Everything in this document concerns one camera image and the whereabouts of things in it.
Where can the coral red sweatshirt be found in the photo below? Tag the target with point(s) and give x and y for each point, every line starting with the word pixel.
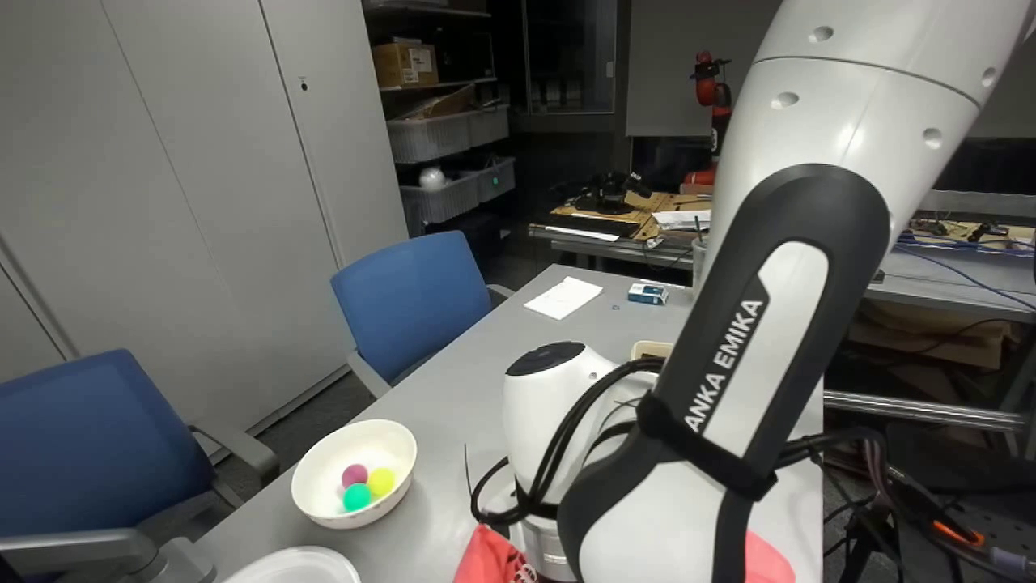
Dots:
pixel 492 562

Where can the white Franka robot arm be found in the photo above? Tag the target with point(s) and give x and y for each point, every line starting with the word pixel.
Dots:
pixel 863 86

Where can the white paper sheet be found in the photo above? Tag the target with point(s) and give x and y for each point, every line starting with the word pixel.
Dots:
pixel 565 297

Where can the blue office chair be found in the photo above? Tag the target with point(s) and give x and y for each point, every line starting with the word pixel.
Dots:
pixel 87 442
pixel 416 297

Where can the cluttered workbench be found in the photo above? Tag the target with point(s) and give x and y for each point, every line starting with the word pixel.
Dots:
pixel 604 221

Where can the grey storage bin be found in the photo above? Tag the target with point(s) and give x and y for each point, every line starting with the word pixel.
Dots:
pixel 442 133
pixel 458 196

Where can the small blue box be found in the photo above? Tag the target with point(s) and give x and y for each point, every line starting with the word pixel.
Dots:
pixel 646 293

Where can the white round object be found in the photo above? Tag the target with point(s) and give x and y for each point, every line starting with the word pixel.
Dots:
pixel 433 178

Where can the dark glass-door cabinet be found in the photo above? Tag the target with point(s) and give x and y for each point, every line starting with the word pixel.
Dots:
pixel 569 67

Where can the yellow ball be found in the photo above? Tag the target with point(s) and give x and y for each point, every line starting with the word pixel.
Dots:
pixel 382 480

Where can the dark storage shelf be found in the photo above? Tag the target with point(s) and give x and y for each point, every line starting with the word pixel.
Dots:
pixel 442 67

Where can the pink ball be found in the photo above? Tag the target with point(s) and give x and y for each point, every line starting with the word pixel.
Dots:
pixel 353 474

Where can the green ball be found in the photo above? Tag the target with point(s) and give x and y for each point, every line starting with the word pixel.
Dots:
pixel 357 497

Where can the white bowl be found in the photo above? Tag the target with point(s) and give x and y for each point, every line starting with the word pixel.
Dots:
pixel 324 487

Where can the red figure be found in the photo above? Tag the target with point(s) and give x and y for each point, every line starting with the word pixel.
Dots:
pixel 713 92

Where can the white plate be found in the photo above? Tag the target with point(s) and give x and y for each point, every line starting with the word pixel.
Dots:
pixel 295 569

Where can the light grey cabinet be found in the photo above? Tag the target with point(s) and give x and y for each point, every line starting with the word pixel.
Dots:
pixel 165 162

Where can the brown cardboard box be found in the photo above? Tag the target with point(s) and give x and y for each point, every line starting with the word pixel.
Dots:
pixel 942 343

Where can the orange clamp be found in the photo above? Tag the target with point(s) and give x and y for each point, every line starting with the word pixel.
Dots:
pixel 958 535

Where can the aluminium rail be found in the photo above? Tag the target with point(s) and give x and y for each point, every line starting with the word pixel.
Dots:
pixel 928 410

